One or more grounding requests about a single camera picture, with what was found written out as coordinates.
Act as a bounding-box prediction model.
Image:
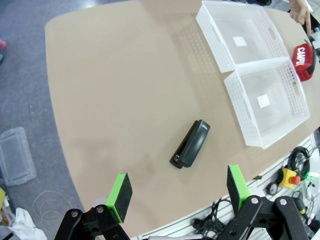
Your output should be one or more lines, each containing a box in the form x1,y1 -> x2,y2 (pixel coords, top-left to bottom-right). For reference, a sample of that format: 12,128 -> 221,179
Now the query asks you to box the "white crumpled cloth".
6,207 -> 48,240

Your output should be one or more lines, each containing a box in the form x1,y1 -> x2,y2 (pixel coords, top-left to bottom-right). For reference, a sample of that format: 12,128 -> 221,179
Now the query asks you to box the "black tangled cable bundle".
191,198 -> 235,238

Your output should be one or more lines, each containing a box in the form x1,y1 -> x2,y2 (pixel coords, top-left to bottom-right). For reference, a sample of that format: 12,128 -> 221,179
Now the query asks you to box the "black stapler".
169,119 -> 211,170

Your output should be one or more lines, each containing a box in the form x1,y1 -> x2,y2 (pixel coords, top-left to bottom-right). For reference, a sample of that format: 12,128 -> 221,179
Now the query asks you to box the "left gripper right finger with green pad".
217,164 -> 310,240

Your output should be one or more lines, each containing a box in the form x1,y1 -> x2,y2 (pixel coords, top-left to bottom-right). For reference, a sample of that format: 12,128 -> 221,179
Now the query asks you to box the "small black tape roll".
269,182 -> 281,196

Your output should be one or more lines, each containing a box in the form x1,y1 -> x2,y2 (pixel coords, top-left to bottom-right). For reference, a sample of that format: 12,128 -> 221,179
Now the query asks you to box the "person's hand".
289,0 -> 313,38

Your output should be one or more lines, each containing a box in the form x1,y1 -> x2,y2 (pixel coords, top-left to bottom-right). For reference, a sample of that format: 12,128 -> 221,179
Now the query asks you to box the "black coiled cable bundle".
286,146 -> 312,180

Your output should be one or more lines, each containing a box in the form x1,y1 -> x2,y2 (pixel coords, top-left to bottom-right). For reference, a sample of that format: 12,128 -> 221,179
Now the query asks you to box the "yellow emergency stop button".
278,167 -> 301,189

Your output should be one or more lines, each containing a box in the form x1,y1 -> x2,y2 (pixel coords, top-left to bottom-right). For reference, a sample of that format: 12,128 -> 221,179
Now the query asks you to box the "red zipper pouch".
291,43 -> 317,83

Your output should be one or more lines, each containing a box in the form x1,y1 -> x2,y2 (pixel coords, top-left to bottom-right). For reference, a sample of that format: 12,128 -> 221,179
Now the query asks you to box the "beige looped cord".
32,190 -> 77,231

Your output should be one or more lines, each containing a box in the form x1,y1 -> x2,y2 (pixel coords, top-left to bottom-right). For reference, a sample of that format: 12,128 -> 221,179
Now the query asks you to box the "clear plastic storage box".
0,126 -> 37,187

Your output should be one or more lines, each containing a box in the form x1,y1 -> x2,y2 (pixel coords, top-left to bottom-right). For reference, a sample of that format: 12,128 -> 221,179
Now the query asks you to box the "white perforated plastic basket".
223,57 -> 311,150
195,0 -> 291,74

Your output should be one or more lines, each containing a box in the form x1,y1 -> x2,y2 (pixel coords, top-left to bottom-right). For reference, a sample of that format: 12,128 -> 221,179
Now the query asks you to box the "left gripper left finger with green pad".
53,172 -> 133,240

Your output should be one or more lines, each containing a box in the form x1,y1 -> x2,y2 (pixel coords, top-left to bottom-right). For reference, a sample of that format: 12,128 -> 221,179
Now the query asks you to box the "white slotted base panel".
129,133 -> 320,240

